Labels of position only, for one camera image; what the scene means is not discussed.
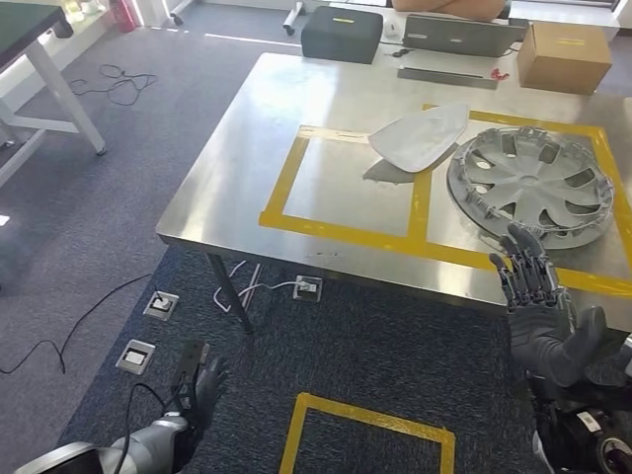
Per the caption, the silver wheel hubcap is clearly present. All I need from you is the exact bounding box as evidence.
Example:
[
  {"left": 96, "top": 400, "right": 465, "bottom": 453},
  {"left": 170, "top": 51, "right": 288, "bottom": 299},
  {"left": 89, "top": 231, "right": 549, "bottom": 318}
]
[{"left": 446, "top": 125, "right": 615, "bottom": 251}]

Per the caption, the grey laptop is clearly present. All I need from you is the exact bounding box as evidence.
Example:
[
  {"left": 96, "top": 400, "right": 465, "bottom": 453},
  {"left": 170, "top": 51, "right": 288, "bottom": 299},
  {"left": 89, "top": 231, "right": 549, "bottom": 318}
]
[{"left": 402, "top": 14, "right": 527, "bottom": 59}]

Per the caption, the long black floor cable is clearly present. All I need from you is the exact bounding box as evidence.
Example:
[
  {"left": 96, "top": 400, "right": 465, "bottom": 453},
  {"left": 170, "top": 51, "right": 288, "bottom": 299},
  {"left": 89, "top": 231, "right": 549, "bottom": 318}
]
[{"left": 0, "top": 273, "right": 154, "bottom": 375}]

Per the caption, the red object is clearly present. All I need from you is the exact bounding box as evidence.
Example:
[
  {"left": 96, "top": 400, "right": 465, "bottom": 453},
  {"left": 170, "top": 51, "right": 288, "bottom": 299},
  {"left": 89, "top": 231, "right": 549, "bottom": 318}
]
[{"left": 108, "top": 0, "right": 137, "bottom": 34}]

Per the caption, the white frame table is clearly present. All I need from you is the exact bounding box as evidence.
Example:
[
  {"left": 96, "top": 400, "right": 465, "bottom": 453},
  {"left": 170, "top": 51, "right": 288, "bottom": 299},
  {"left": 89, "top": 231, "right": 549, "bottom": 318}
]
[{"left": 0, "top": 3, "right": 107, "bottom": 188}]

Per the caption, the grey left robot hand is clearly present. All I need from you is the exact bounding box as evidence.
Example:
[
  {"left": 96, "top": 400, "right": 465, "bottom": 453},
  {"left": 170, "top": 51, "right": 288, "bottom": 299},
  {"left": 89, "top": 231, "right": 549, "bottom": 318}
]
[{"left": 195, "top": 355, "right": 230, "bottom": 430}]

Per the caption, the steel floor socket box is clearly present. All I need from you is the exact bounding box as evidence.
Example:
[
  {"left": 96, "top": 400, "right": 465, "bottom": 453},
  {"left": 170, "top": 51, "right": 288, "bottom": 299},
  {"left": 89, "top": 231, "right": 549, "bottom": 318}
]
[
  {"left": 292, "top": 275, "right": 323, "bottom": 303},
  {"left": 116, "top": 340, "right": 156, "bottom": 376},
  {"left": 143, "top": 290, "right": 180, "bottom": 323}
]

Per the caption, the cardboard box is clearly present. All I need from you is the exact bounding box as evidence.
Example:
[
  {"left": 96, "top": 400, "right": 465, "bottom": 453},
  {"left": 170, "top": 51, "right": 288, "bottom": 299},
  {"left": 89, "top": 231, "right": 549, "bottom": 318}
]
[{"left": 516, "top": 21, "right": 613, "bottom": 96}]

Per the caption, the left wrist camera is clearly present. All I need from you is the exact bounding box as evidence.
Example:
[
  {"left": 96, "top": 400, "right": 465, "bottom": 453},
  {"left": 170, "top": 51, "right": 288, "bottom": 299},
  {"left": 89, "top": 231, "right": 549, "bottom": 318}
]
[{"left": 170, "top": 339, "right": 211, "bottom": 410}]

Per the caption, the white chair base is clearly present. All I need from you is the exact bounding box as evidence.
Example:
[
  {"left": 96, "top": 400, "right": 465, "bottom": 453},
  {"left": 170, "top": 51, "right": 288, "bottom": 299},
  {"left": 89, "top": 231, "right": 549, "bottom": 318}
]
[
  {"left": 282, "top": 0, "right": 307, "bottom": 36},
  {"left": 168, "top": 0, "right": 194, "bottom": 26}
]

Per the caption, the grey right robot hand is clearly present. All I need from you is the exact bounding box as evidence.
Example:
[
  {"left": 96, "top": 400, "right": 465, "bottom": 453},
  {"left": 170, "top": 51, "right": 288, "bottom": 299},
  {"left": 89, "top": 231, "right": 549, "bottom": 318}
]
[{"left": 489, "top": 224, "right": 608, "bottom": 388}]

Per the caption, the white curved panel part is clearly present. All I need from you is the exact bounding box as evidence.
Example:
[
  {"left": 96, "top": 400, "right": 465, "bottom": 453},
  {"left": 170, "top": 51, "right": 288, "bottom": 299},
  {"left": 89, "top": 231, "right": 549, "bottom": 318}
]
[{"left": 368, "top": 103, "right": 470, "bottom": 175}]

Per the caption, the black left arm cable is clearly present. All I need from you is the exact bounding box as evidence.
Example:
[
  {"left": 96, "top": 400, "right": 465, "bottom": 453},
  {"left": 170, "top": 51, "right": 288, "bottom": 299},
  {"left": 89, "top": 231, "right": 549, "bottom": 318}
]
[{"left": 112, "top": 382, "right": 166, "bottom": 474}]

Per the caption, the steel workbench table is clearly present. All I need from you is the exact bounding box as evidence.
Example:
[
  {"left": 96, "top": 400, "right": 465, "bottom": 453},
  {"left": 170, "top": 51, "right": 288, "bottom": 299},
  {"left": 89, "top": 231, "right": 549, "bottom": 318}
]
[{"left": 155, "top": 51, "right": 632, "bottom": 335}]

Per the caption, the tangled black floor cable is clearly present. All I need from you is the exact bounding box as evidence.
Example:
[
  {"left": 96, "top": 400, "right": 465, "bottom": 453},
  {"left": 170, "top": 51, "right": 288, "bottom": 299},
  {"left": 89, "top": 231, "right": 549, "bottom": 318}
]
[{"left": 69, "top": 63, "right": 159, "bottom": 108}]

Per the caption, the white pink floor cable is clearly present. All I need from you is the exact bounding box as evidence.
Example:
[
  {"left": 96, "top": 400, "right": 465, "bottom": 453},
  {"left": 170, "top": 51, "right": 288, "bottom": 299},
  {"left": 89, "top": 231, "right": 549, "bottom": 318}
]
[{"left": 213, "top": 260, "right": 298, "bottom": 314}]

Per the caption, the black carrying case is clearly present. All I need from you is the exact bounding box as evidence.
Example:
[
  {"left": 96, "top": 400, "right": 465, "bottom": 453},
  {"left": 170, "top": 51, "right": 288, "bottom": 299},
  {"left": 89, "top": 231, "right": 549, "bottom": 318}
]
[{"left": 301, "top": 6, "right": 384, "bottom": 65}]

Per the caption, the flat grey tray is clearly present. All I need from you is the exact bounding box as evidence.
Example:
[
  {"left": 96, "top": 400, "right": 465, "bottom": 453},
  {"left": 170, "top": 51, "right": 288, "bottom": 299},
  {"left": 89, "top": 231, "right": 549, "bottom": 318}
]
[{"left": 397, "top": 65, "right": 499, "bottom": 91}]

